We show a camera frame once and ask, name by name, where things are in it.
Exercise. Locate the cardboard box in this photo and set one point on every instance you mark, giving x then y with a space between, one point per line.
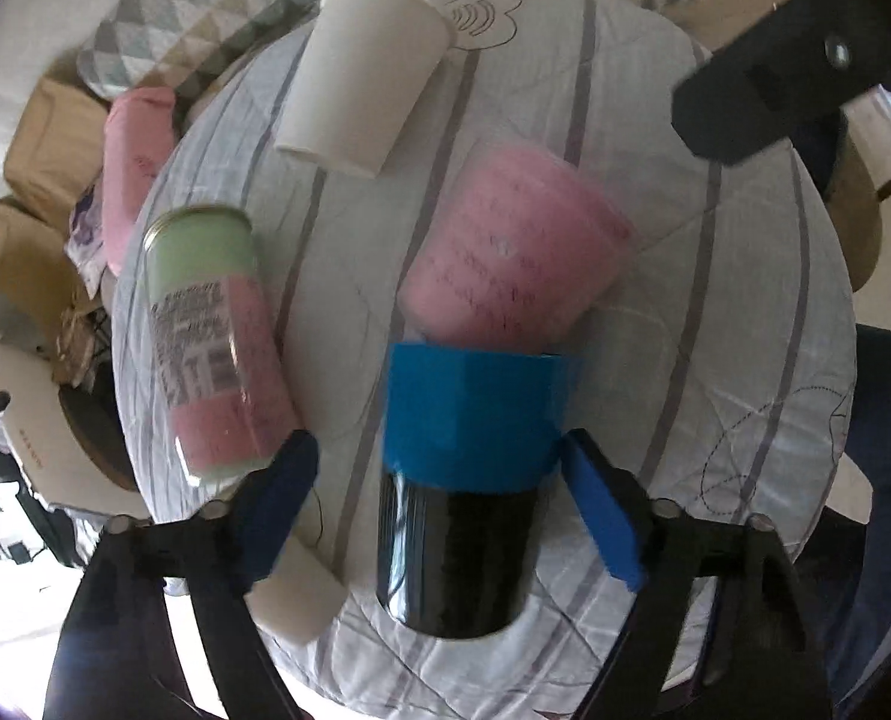
29 262
48 142

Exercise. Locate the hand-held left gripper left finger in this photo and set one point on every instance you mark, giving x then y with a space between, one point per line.
280 499

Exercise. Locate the pink plastic cup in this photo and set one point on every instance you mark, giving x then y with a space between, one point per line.
513 247

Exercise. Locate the person's blue trouser leg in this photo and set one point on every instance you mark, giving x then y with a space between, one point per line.
888 525

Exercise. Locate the white appliance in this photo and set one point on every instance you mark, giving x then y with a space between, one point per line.
36 427

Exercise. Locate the pink pillow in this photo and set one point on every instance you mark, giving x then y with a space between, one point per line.
134 165

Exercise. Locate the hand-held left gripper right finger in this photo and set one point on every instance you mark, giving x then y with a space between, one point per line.
603 510

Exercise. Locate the wooden chair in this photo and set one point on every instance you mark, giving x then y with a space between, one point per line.
861 202

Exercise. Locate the striped white quilt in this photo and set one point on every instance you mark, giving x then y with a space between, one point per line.
715 360

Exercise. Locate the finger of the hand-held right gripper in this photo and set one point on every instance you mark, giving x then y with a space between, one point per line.
775 82

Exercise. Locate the white paper cup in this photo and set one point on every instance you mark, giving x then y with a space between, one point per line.
363 67

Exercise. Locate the green and pink can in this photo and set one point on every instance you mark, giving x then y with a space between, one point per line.
205 330

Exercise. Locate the black cup with blue tape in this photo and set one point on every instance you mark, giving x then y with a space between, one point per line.
464 510

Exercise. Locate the triangle patterned blanket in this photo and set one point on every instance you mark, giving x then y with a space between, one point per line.
190 15

